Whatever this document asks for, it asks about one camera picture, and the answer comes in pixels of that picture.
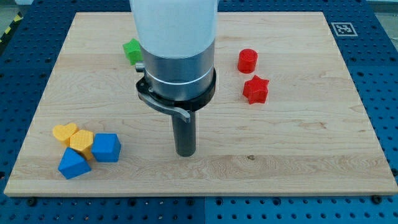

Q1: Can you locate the green star block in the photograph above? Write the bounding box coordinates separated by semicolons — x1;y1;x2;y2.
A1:
123;39;143;65

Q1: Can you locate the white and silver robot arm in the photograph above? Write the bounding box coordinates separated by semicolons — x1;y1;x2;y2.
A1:
130;0;219;101

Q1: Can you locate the red star block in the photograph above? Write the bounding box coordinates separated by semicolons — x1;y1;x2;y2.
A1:
243;75;270;105

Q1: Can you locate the black clamp with metal lever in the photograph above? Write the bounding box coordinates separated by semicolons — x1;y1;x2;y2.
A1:
136;69;216;123

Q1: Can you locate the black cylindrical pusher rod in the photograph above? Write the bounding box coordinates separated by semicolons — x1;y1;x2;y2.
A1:
172;111;197;157

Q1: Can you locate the red cylinder block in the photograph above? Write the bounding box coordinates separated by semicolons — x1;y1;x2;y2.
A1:
238;49;258;73

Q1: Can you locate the wooden board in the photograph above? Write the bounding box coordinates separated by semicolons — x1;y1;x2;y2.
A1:
4;12;397;197

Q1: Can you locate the blue cube block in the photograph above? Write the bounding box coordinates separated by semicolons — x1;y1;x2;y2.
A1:
91;133;121;162

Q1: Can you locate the yellow hexagon block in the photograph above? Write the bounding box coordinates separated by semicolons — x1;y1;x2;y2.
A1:
70;129;94;161

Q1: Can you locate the blue triangle block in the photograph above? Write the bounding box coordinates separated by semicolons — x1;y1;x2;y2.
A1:
58;147;91;179

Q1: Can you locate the yellow heart block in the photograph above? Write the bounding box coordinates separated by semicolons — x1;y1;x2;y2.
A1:
52;123;79;147

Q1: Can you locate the white fiducial marker tag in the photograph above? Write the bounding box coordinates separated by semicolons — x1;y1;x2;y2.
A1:
331;22;358;37

